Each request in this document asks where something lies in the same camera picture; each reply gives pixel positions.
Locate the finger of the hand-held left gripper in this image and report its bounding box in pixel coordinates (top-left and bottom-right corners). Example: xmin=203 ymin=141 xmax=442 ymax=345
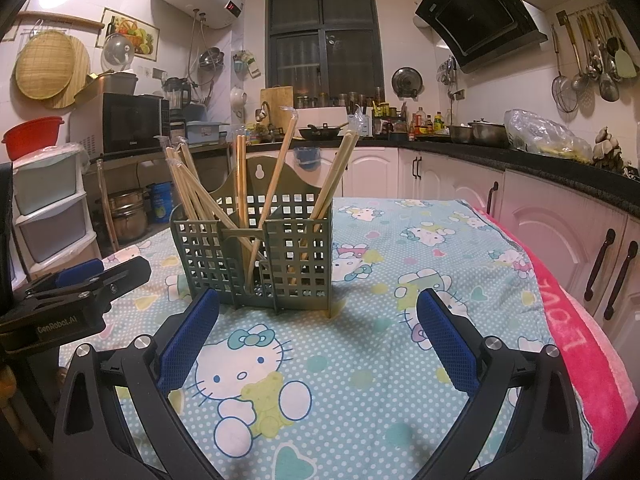
xmin=75 ymin=256 xmax=152 ymax=311
xmin=24 ymin=258 xmax=104 ymax=303

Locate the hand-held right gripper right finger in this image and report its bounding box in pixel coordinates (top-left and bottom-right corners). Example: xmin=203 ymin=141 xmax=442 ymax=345
xmin=416 ymin=287 xmax=585 ymax=480

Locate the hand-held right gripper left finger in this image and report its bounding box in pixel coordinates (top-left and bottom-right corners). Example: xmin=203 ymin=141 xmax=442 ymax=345
xmin=52 ymin=287 xmax=221 ymax=480

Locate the green plastic utensil holder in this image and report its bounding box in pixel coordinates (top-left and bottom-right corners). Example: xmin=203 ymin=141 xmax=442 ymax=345
xmin=170 ymin=152 xmax=335 ymax=320

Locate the bunch of wooden chopsticks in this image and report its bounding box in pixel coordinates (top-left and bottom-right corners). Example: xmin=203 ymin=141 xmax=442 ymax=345
xmin=157 ymin=106 xmax=368 ymax=296

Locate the large steel stockpot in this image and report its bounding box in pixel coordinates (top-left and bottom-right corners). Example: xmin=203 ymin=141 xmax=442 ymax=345
xmin=107 ymin=189 xmax=150 ymax=243

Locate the white plastic drawer unit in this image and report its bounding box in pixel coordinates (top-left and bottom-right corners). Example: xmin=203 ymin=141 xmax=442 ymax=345
xmin=11 ymin=142 xmax=103 ymax=281

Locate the blue can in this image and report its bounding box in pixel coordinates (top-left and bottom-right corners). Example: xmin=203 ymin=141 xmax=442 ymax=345
xmin=148 ymin=182 xmax=174 ymax=224

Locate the cartoon cat printed blanket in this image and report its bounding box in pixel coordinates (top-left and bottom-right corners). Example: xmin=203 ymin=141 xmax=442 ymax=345
xmin=59 ymin=195 xmax=596 ymax=480

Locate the pink towel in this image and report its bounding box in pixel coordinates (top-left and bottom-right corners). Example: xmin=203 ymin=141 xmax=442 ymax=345
xmin=470 ymin=200 xmax=638 ymax=466

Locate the red plastic basin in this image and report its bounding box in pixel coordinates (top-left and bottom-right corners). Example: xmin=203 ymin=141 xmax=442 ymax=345
xmin=1 ymin=116 xmax=65 ymax=161

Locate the wooden storage rack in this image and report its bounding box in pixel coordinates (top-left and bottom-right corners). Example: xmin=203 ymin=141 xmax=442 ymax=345
xmin=85 ymin=142 xmax=236 ymax=251

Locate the black microwave oven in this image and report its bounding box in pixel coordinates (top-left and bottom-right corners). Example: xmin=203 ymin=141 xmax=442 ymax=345
xmin=70 ymin=92 xmax=171 ymax=157

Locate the light blue box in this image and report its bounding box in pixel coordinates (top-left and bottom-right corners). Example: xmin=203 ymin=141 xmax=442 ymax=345
xmin=186 ymin=121 xmax=231 ymax=147

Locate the blender jug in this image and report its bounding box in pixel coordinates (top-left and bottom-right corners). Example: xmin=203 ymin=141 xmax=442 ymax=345
xmin=164 ymin=77 xmax=193 ymax=111

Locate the grey metal container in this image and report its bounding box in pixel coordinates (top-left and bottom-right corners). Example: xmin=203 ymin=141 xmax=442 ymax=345
xmin=75 ymin=72 xmax=139 ymax=96

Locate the round wooden board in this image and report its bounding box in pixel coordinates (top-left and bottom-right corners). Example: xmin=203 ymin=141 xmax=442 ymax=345
xmin=42 ymin=35 xmax=92 ymax=110

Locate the blue hanging plastic basket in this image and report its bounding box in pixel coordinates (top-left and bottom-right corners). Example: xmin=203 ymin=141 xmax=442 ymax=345
xmin=294 ymin=146 xmax=321 ymax=170

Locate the steel pot with lid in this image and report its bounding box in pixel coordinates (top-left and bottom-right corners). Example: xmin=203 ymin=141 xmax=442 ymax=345
xmin=470 ymin=119 xmax=507 ymax=147

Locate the round bamboo tray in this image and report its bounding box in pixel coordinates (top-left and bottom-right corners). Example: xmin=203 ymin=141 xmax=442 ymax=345
xmin=15 ymin=30 xmax=77 ymax=101

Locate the row of seasoning bottles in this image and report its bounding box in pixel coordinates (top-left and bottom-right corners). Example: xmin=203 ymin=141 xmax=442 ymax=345
xmin=407 ymin=106 xmax=447 ymax=141

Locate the glass pot lid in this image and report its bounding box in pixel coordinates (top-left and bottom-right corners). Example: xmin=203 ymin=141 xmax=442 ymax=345
xmin=100 ymin=33 xmax=136 ymax=72

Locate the clear plastic bag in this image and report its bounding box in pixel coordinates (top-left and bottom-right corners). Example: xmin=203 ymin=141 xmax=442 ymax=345
xmin=502 ymin=109 xmax=593 ymax=161

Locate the rectangular wooden cutting board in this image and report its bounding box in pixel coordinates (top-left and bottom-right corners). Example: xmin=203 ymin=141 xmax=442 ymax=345
xmin=259 ymin=85 xmax=295 ymax=126

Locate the white and blue knife block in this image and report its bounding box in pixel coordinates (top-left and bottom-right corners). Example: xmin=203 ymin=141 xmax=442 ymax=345
xmin=350 ymin=112 xmax=375 ymax=137

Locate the hanging steel pan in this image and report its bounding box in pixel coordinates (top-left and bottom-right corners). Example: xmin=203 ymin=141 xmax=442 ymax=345
xmin=198 ymin=47 xmax=226 ymax=70

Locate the black wok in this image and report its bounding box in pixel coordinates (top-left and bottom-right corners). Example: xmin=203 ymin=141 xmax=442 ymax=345
xmin=298 ymin=122 xmax=350 ymax=141

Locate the brown mushroom cluster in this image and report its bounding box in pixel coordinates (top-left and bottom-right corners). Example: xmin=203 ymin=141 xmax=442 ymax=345
xmin=592 ymin=127 xmax=623 ymax=168

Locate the dark pot lid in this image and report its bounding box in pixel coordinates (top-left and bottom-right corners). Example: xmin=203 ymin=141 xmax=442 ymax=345
xmin=391 ymin=66 xmax=423 ymax=98

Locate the metal mesh strainer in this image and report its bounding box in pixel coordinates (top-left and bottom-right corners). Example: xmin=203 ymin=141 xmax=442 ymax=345
xmin=551 ymin=27 xmax=580 ymax=113

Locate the small steel ladle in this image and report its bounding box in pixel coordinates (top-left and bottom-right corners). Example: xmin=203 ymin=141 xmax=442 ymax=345
xmin=571 ymin=20 xmax=591 ymax=92

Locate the large steel ladle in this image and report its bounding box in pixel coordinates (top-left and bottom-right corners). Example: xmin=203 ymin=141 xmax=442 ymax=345
xmin=592 ymin=20 xmax=621 ymax=102

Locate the dark framed window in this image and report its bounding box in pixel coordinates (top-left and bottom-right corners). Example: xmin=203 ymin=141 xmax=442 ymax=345
xmin=265 ymin=0 xmax=385 ymax=106

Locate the black range hood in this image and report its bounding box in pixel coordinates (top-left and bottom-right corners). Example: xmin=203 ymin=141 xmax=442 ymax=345
xmin=414 ymin=0 xmax=550 ymax=75

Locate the green spatula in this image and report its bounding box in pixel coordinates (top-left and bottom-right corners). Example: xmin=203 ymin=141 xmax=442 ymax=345
xmin=607 ymin=10 xmax=638 ymax=80

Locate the fruit wall poster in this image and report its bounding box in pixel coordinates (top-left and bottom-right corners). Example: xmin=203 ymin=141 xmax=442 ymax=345
xmin=101 ymin=7 xmax=160 ymax=56

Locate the wall utensil rail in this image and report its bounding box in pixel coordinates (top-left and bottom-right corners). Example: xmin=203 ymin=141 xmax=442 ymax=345
xmin=556 ymin=4 xmax=618 ymax=26

